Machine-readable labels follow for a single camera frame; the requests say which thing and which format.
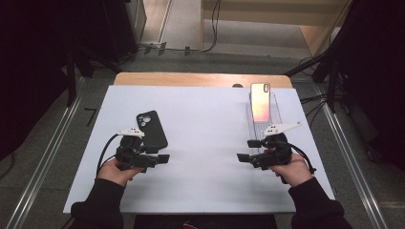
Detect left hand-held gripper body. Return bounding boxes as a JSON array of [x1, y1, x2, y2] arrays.
[[114, 127, 159, 175]]

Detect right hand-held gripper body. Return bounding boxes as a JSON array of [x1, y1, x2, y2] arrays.
[[250, 121, 303, 171]]

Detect black phone case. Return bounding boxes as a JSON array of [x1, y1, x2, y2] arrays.
[[136, 110, 169, 151]]

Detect clear plastic tray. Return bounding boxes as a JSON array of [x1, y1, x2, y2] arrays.
[[245, 92, 285, 151]]

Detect iridescent phone case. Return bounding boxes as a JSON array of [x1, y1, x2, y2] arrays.
[[249, 82, 271, 123]]

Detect person's left hand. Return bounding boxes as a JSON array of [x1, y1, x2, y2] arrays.
[[96, 157, 144, 188]]

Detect person's right hand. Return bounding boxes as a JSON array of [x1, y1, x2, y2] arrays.
[[269, 152, 313, 188]]

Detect white board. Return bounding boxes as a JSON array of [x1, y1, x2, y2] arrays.
[[62, 85, 336, 214]]

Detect black metal stand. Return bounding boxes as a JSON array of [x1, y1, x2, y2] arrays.
[[63, 44, 122, 108], [285, 47, 343, 114]]

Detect grey cabinet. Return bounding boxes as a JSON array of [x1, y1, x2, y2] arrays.
[[123, 0, 148, 46]]

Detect light wooden cabinet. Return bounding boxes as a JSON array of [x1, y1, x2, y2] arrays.
[[200, 0, 352, 58]]

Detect right hand-held gripper cable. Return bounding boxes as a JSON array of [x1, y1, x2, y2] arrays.
[[288, 142, 318, 176]]

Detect hand-held gripper cable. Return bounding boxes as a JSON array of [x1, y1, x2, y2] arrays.
[[288, 142, 318, 176], [96, 133, 121, 177]]

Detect left hand-held gripper cable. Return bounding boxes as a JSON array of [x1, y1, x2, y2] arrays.
[[96, 133, 121, 177]]

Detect black floor cables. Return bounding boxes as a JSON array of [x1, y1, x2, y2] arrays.
[[299, 92, 333, 128]]

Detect metal floor rail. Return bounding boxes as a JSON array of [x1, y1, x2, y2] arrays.
[[320, 101, 390, 229], [6, 94, 83, 229]]

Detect black hanging cable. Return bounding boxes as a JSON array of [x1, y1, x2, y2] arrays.
[[202, 0, 223, 53]]

